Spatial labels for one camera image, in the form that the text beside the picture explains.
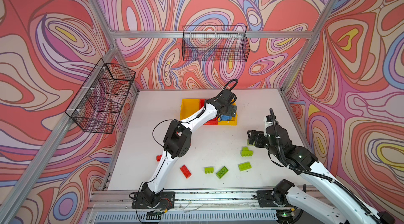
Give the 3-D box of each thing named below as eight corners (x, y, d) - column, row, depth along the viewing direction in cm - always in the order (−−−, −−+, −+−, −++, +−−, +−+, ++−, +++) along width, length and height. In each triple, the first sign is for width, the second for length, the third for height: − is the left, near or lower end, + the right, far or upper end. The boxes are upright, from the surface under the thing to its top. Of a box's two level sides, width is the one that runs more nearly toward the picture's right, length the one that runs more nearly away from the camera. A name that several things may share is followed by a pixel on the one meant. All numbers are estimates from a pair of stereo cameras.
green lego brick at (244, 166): (239, 171, 84) (240, 170, 82) (237, 165, 86) (237, 164, 84) (251, 168, 85) (252, 166, 84) (248, 162, 87) (249, 160, 86)
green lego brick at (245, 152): (241, 156, 89) (241, 154, 87) (239, 148, 92) (240, 146, 90) (252, 156, 89) (253, 154, 87) (251, 148, 92) (252, 146, 90)
